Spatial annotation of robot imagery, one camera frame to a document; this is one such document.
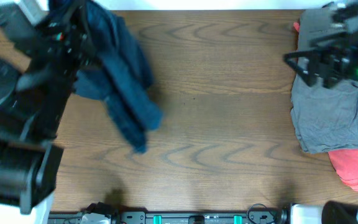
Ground grey shorts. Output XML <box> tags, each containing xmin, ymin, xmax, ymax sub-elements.
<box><xmin>283</xmin><ymin>3</ymin><xmax>358</xmax><ymax>153</ymax></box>

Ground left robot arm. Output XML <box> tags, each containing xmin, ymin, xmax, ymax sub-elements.
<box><xmin>0</xmin><ymin>1</ymin><xmax>101</xmax><ymax>223</ymax></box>

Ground coral red garment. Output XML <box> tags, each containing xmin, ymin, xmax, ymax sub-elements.
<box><xmin>293</xmin><ymin>21</ymin><xmax>358</xmax><ymax>194</ymax></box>

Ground dark blue shorts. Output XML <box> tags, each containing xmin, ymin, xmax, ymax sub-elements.
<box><xmin>48</xmin><ymin>0</ymin><xmax>164</xmax><ymax>154</ymax></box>

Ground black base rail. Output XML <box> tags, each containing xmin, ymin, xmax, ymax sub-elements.
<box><xmin>47</xmin><ymin>202</ymin><xmax>290</xmax><ymax>224</ymax></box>

